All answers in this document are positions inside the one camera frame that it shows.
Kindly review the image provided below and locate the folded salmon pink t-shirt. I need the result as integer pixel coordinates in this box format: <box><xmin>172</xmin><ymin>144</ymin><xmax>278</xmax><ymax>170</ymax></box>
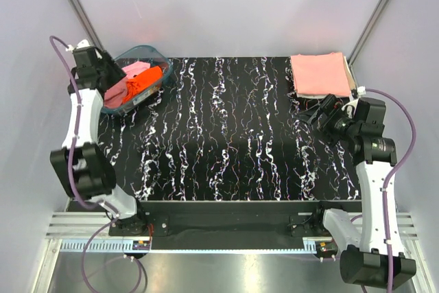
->
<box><xmin>289</xmin><ymin>51</ymin><xmax>352</xmax><ymax>99</ymax></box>

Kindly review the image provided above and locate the orange shirt in basket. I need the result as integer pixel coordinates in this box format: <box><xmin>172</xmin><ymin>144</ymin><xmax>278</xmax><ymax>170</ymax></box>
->
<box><xmin>123</xmin><ymin>66</ymin><xmax>163</xmax><ymax>104</ymax></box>

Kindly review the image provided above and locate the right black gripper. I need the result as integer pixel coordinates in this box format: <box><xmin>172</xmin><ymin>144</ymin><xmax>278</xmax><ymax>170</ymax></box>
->
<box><xmin>294</xmin><ymin>94</ymin><xmax>360</xmax><ymax>148</ymax></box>

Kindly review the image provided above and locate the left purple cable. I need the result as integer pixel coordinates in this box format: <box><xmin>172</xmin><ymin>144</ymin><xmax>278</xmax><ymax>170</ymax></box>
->
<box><xmin>49</xmin><ymin>35</ymin><xmax>148</xmax><ymax>292</ymax></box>

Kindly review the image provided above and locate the teal plastic laundry basket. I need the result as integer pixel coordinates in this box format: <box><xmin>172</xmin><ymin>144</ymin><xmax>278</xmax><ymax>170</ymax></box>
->
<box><xmin>102</xmin><ymin>45</ymin><xmax>173</xmax><ymax>115</ymax></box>

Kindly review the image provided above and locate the aluminium frame rail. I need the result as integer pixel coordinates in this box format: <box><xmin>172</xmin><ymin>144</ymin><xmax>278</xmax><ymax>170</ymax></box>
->
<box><xmin>45</xmin><ymin>212</ymin><xmax>419</xmax><ymax>255</ymax></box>

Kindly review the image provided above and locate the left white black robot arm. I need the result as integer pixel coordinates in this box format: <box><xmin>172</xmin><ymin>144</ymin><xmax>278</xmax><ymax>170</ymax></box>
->
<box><xmin>49</xmin><ymin>39</ymin><xmax>150</xmax><ymax>235</ymax></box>

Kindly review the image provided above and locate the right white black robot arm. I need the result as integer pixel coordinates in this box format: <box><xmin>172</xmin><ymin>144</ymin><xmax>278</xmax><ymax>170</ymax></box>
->
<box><xmin>302</xmin><ymin>94</ymin><xmax>416</xmax><ymax>292</ymax></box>

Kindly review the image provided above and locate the left rear aluminium post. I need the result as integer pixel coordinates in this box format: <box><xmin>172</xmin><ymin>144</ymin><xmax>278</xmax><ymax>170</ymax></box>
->
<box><xmin>68</xmin><ymin>0</ymin><xmax>103</xmax><ymax>49</ymax></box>

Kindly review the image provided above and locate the light pink shirt in basket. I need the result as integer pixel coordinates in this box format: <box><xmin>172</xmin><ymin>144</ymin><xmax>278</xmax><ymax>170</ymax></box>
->
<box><xmin>104</xmin><ymin>61</ymin><xmax>151</xmax><ymax>109</ymax></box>

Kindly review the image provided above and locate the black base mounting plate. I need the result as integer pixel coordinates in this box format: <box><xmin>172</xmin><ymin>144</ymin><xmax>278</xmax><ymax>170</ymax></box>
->
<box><xmin>67</xmin><ymin>200</ymin><xmax>364</xmax><ymax>251</ymax></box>

